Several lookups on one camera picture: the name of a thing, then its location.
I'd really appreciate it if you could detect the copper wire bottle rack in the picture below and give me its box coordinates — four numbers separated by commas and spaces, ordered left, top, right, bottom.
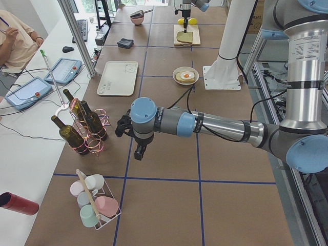
70, 101, 110, 154

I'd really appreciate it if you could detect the yellow lemon half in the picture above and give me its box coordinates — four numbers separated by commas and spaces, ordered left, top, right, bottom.
188, 18, 198, 25
177, 18, 185, 25

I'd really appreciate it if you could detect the dark wine bottle middle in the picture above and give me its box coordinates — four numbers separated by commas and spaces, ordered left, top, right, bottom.
81, 100, 108, 140

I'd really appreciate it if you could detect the dark wine bottle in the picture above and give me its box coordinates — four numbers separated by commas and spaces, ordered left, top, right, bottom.
63, 89, 82, 117
81, 100, 108, 140
51, 115, 89, 155

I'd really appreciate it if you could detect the white wire cup rack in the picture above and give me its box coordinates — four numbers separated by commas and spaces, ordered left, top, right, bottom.
76, 169, 121, 230

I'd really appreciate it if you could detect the black computer mouse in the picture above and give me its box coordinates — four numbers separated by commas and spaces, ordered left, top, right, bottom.
62, 46, 74, 53

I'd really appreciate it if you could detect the white cup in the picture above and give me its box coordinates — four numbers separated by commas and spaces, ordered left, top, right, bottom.
85, 174, 105, 190

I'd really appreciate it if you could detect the mint green cup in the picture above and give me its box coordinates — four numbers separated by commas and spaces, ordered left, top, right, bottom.
79, 204, 99, 228

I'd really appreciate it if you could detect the fried egg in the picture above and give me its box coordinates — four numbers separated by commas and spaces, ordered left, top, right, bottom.
180, 71, 194, 80

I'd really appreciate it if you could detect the metal scoop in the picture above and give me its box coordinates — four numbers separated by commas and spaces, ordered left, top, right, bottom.
130, 9, 153, 18

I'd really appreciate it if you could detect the pale pink cup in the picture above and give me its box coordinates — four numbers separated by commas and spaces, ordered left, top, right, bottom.
70, 180, 84, 197

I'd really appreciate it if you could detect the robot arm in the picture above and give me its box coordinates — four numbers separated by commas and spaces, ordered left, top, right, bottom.
173, 0, 210, 33
130, 1, 327, 173

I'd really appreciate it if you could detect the white plate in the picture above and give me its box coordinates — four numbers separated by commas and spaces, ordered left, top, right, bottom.
173, 67, 199, 86

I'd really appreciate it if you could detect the red cylinder bottle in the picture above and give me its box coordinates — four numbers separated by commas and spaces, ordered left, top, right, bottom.
1, 192, 39, 215

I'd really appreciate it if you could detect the cream bear tray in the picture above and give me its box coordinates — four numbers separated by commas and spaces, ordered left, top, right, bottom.
97, 61, 138, 96

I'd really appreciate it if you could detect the teach pendant near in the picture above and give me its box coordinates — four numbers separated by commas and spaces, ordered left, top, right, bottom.
5, 77, 52, 111

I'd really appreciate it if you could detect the black keyboard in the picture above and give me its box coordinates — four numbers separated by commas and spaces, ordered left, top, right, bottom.
76, 19, 88, 42

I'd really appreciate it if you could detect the metal rod green tip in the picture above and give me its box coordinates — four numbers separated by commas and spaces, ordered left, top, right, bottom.
40, 49, 69, 116

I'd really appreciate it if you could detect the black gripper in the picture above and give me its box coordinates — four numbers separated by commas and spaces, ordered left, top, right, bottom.
133, 133, 154, 160
181, 9, 191, 33

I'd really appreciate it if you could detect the teach pendant far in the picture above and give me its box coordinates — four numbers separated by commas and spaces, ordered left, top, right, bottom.
51, 58, 82, 85

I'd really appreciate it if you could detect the bread slice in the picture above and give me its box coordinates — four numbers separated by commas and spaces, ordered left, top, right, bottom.
176, 71, 195, 83
176, 31, 193, 44

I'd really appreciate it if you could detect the dark wine bottle back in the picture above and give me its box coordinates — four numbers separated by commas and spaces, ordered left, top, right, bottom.
63, 89, 82, 117

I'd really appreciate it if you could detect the wooden cutting board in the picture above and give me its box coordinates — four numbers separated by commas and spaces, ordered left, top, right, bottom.
173, 25, 200, 46

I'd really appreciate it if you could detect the dark wine bottle front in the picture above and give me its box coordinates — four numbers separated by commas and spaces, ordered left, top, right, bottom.
51, 115, 89, 155

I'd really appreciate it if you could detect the pink bowl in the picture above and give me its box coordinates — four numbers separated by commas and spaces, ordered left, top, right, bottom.
130, 16, 144, 26

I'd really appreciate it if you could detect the grey cup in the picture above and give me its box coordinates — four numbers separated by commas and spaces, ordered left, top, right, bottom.
77, 191, 91, 209

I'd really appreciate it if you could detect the aluminium frame post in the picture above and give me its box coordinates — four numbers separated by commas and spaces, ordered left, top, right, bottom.
58, 0, 96, 78

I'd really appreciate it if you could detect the teach pendant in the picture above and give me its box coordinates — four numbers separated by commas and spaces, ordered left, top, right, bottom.
5, 77, 52, 111
51, 58, 82, 85

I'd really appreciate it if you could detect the seated person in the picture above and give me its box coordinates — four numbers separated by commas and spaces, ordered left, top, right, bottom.
1, 10, 44, 70

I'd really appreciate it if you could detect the grey folded cloth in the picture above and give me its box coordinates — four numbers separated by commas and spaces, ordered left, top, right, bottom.
117, 38, 134, 49

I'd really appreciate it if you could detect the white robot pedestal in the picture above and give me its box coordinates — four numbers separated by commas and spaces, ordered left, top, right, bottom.
203, 0, 257, 90

